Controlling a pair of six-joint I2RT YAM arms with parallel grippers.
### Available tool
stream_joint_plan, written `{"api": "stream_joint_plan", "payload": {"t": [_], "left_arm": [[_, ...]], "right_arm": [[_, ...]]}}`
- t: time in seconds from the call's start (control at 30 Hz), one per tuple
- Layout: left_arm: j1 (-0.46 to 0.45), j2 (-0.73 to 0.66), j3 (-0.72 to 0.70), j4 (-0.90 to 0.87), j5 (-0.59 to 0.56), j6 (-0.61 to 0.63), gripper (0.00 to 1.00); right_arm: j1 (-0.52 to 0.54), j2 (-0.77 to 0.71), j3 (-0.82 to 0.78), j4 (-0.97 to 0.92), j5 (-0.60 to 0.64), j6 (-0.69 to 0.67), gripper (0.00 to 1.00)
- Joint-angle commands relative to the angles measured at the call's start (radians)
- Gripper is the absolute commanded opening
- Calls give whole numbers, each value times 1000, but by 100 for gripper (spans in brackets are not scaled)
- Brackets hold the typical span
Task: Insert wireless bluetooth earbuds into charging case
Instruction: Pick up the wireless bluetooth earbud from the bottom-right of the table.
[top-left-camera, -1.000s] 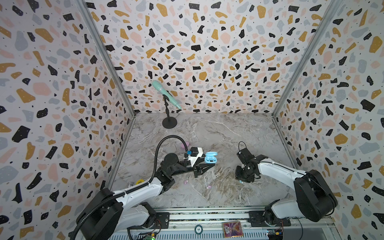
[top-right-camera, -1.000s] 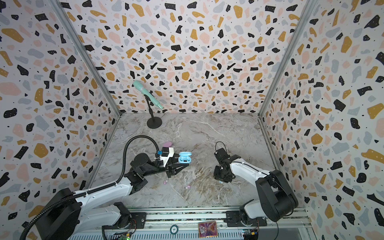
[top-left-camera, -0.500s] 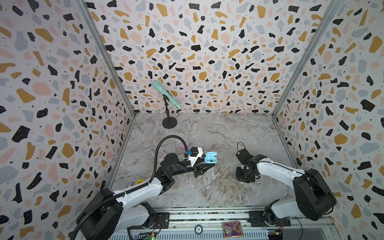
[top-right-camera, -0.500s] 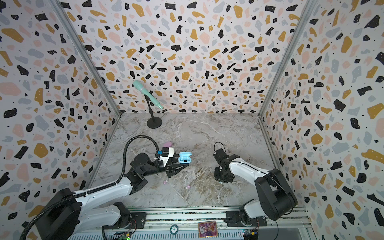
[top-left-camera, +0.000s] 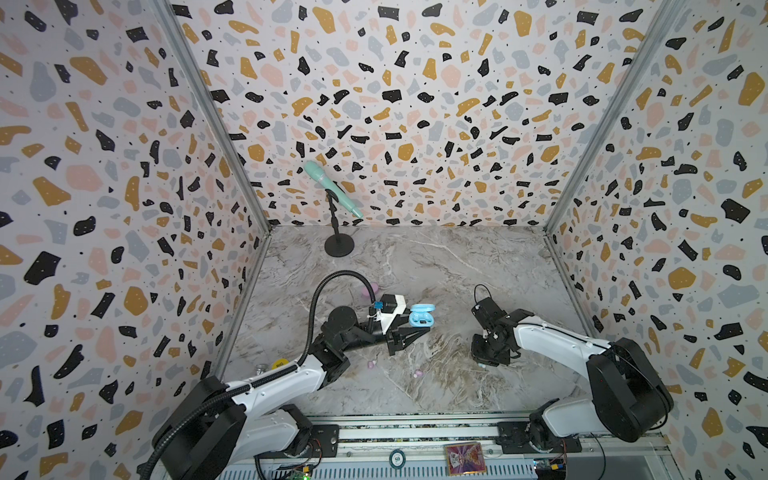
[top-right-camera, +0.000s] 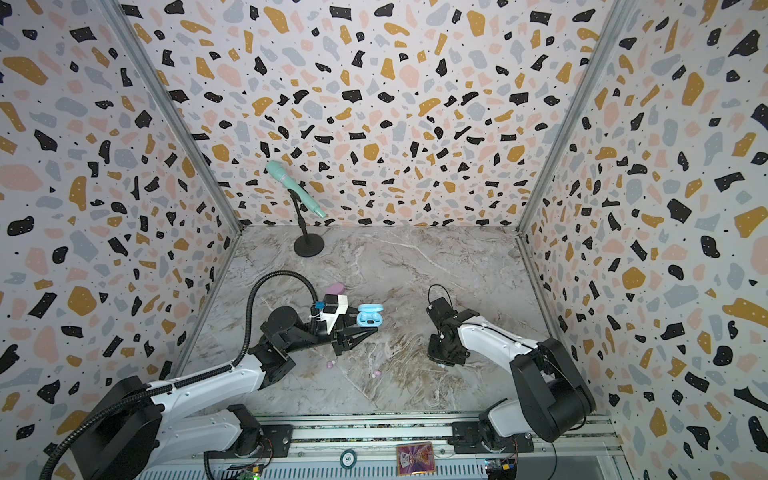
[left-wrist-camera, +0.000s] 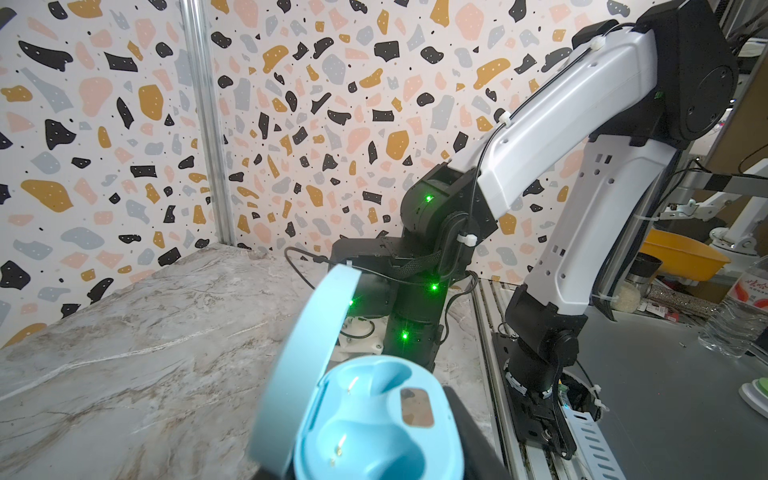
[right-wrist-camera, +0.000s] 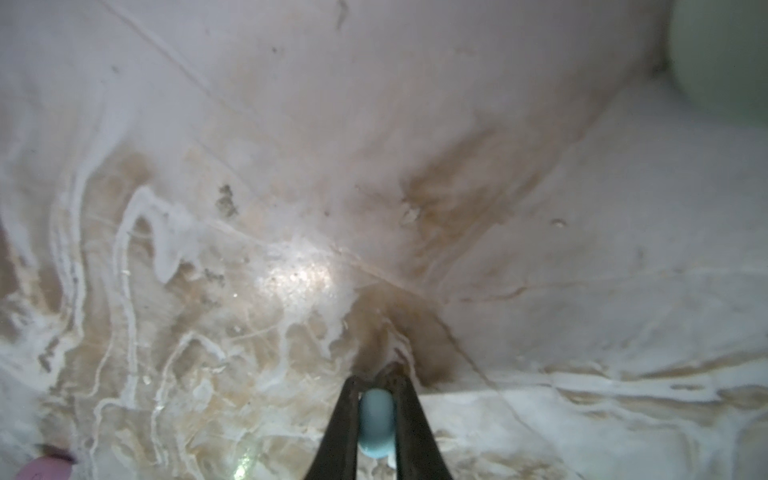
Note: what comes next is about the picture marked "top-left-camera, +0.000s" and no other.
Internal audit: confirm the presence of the round black white button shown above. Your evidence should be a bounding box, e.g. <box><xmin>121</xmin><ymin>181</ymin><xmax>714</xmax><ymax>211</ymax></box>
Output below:
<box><xmin>389</xmin><ymin>449</ymin><xmax>407</xmax><ymax>470</ymax></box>

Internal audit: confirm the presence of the black microphone stand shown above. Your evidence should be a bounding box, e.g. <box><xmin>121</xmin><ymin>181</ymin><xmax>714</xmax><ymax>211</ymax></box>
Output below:
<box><xmin>324</xmin><ymin>189</ymin><xmax>355</xmax><ymax>258</ymax></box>

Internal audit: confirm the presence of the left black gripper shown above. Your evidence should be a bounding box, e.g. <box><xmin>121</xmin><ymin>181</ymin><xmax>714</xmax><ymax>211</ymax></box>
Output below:
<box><xmin>342</xmin><ymin>308</ymin><xmax>432</xmax><ymax>359</ymax></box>

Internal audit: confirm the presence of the colourful square card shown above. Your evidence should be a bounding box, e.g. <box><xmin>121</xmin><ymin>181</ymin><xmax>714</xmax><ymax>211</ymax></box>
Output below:
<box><xmin>444</xmin><ymin>442</ymin><xmax>487</xmax><ymax>476</ymax></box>

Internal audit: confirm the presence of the yellow round object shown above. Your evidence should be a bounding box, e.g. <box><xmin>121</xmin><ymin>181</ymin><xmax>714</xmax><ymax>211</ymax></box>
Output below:
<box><xmin>271</xmin><ymin>358</ymin><xmax>290</xmax><ymax>370</ymax></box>

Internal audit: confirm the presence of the mint green microphone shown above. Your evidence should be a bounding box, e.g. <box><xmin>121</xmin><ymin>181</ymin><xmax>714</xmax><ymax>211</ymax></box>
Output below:
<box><xmin>303</xmin><ymin>160</ymin><xmax>364</xmax><ymax>219</ymax></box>

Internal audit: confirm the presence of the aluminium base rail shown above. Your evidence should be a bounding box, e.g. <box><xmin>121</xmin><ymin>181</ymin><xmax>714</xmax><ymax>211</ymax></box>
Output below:
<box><xmin>222</xmin><ymin>413</ymin><xmax>682</xmax><ymax>479</ymax></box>

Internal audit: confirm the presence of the blue earbud case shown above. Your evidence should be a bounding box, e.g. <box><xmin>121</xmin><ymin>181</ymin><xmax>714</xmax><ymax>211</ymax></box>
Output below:
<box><xmin>408</xmin><ymin>304</ymin><xmax>436</xmax><ymax>328</ymax></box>

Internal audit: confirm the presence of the left black corrugated cable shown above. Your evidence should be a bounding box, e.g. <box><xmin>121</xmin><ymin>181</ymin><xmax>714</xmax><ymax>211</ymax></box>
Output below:
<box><xmin>139</xmin><ymin>269</ymin><xmax>378</xmax><ymax>480</ymax></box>

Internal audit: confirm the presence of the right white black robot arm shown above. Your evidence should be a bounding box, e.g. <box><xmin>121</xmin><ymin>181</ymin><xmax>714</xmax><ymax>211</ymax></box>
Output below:
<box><xmin>471</xmin><ymin>297</ymin><xmax>674</xmax><ymax>452</ymax></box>

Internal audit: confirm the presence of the pink earbud case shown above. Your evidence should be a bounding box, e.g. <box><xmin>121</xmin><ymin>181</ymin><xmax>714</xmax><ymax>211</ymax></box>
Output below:
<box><xmin>363</xmin><ymin>282</ymin><xmax>379</xmax><ymax>296</ymax></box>

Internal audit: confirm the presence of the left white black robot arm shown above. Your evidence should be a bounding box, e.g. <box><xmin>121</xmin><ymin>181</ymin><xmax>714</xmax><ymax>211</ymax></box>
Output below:
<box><xmin>139</xmin><ymin>296</ymin><xmax>435</xmax><ymax>479</ymax></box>

